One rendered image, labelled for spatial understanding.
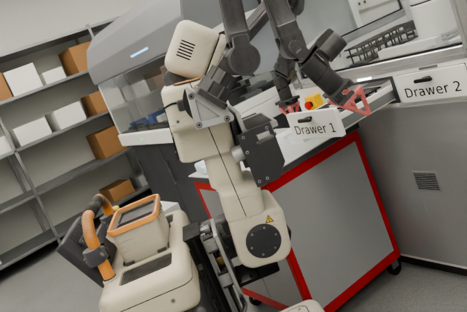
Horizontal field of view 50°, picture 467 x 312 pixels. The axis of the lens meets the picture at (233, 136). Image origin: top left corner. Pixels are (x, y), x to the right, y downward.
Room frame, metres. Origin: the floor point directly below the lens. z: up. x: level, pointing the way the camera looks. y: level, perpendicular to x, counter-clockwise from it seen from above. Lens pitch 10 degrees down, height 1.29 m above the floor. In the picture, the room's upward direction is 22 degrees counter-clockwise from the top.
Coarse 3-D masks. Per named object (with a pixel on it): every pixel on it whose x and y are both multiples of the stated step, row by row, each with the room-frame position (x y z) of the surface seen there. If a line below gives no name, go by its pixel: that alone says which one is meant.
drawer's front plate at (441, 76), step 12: (420, 72) 1.79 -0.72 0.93; (432, 72) 1.75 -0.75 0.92; (444, 72) 1.71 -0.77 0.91; (456, 72) 1.67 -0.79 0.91; (408, 84) 1.85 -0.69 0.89; (420, 84) 1.81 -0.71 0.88; (432, 84) 1.76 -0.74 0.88; (444, 84) 1.72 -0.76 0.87; (456, 84) 1.68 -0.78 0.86; (408, 96) 1.87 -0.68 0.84; (420, 96) 1.82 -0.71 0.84; (432, 96) 1.78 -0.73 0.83; (444, 96) 1.74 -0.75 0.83; (456, 96) 1.70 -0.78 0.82
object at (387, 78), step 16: (432, 64) 1.76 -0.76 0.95; (448, 64) 1.71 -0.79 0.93; (464, 64) 1.66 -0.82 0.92; (352, 80) 2.11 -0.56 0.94; (368, 80) 2.04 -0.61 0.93; (384, 80) 2.29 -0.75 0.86; (304, 96) 2.41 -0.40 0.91; (320, 96) 2.32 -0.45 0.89; (400, 96) 1.92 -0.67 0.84; (464, 96) 1.69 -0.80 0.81
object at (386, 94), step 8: (384, 88) 1.93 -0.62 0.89; (392, 88) 1.95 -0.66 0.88; (376, 96) 1.90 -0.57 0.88; (384, 96) 1.92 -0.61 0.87; (392, 96) 1.94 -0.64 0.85; (360, 104) 1.86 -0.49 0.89; (368, 104) 1.87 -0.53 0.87; (376, 104) 1.89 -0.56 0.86; (384, 104) 1.91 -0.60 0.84; (344, 112) 1.81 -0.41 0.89; (352, 112) 1.83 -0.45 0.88; (344, 120) 1.80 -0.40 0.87; (352, 120) 1.82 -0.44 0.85; (344, 128) 1.80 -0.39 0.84
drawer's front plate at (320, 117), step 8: (304, 112) 1.92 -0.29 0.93; (312, 112) 1.87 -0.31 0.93; (320, 112) 1.83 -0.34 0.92; (328, 112) 1.80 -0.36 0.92; (336, 112) 1.77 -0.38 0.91; (288, 120) 2.01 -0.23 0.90; (296, 120) 1.97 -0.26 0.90; (312, 120) 1.89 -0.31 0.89; (320, 120) 1.85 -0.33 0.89; (328, 120) 1.81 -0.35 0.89; (336, 120) 1.77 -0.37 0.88; (296, 128) 1.99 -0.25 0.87; (304, 128) 1.94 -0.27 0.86; (328, 128) 1.82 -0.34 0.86; (336, 128) 1.79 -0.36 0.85; (296, 136) 2.01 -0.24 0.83; (304, 136) 1.96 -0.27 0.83; (312, 136) 1.92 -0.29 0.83; (320, 136) 1.88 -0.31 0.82; (328, 136) 1.84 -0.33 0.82; (336, 136) 1.80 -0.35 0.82
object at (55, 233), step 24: (96, 24) 5.54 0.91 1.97; (24, 48) 5.12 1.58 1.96; (24, 96) 5.04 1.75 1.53; (0, 120) 4.85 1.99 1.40; (24, 168) 4.85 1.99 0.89; (24, 192) 5.23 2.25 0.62; (48, 216) 4.85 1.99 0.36; (72, 216) 5.43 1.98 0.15; (96, 216) 5.08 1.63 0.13; (48, 240) 4.80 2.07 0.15; (0, 264) 4.63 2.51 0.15
